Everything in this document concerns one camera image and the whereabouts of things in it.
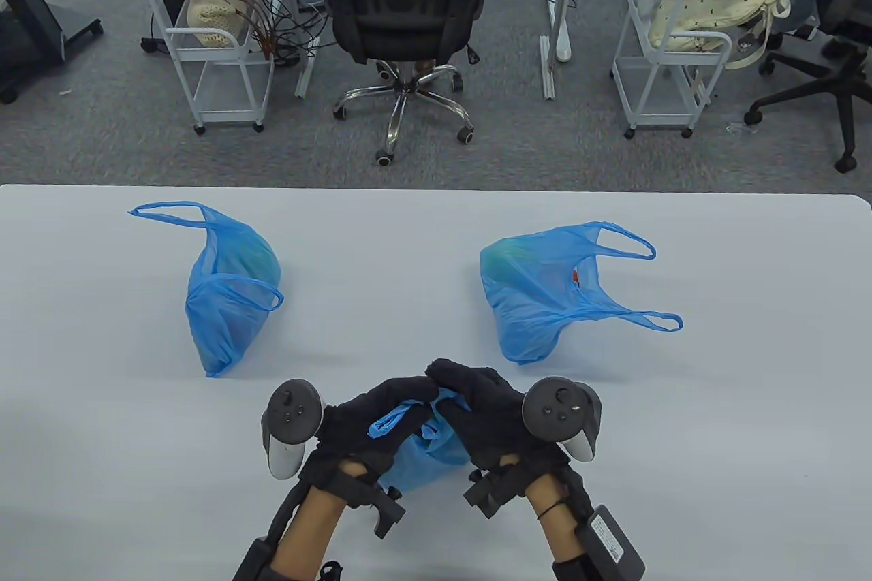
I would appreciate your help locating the person's left hand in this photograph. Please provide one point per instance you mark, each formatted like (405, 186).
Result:
(354, 417)

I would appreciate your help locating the person's right hand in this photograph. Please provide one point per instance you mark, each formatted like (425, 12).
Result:
(490, 411)

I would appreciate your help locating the blue plastic bag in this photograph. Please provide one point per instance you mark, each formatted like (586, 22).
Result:
(531, 308)
(422, 465)
(225, 322)

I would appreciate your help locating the person's left forearm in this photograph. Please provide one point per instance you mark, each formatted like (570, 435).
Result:
(313, 526)

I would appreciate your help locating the person's right forearm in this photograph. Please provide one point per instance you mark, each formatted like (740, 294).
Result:
(555, 533)

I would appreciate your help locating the cream knitted bag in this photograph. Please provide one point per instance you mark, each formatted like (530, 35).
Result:
(211, 16)

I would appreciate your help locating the cream fabric bag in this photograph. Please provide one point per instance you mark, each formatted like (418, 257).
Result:
(708, 9)

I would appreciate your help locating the thin black wrist band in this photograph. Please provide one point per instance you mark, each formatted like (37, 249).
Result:
(553, 508)

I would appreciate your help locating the plain black battery box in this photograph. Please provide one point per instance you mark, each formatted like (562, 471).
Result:
(252, 560)

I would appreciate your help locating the black battery box white label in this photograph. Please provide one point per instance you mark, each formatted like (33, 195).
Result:
(613, 543)

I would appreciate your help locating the white metal cart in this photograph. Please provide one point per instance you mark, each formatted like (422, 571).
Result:
(657, 90)
(231, 90)

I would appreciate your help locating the clear plastic scrap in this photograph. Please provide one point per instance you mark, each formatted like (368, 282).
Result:
(737, 128)

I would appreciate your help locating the black mesh office chair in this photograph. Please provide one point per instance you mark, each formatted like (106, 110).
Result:
(402, 2)

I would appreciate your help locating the black rolling stand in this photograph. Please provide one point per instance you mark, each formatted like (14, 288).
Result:
(34, 43)

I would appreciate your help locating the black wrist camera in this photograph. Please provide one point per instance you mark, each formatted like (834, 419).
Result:
(388, 513)
(487, 492)

